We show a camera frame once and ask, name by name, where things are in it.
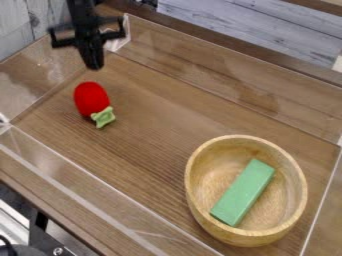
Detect black cable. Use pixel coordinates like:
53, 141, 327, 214
0, 234, 18, 256

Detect red plush strawberry toy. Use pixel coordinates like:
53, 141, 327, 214
73, 81, 116, 129

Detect green rectangular block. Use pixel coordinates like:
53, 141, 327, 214
209, 159, 275, 227

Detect clear acrylic tray walls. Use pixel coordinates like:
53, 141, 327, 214
0, 18, 342, 256

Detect black metal table bracket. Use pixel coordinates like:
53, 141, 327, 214
28, 211, 76, 256

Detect wooden bowl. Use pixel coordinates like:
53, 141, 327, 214
184, 135, 308, 247

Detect clear acrylic corner bracket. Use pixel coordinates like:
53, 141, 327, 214
101, 14, 130, 52

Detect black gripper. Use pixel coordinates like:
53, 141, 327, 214
48, 0, 121, 70

